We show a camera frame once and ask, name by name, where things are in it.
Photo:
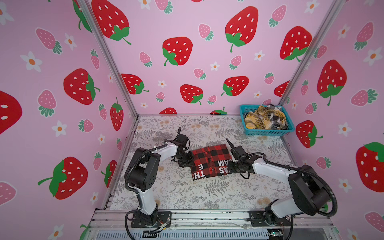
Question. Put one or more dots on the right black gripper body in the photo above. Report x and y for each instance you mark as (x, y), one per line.
(234, 166)

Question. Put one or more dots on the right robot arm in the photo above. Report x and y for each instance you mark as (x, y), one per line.
(310, 194)

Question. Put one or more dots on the red black plaid shirt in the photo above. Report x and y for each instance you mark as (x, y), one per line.
(210, 162)

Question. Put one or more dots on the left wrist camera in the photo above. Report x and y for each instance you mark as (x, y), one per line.
(182, 141)

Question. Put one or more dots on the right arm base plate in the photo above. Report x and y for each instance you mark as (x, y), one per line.
(267, 219)

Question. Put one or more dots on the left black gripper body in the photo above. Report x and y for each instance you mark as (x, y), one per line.
(185, 158)

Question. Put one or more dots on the aluminium frame rail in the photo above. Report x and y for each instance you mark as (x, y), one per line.
(228, 219)

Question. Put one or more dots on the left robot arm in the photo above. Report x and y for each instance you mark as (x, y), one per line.
(142, 171)

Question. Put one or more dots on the teal plastic basket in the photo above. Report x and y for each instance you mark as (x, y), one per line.
(246, 108)

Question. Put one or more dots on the yellow plaid shirt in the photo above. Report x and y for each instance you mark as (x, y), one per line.
(266, 118)

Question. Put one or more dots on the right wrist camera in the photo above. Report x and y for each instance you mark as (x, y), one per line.
(238, 152)

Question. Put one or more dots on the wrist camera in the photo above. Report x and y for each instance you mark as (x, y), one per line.
(182, 141)
(238, 152)

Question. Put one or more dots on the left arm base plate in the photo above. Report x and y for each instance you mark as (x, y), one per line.
(156, 220)

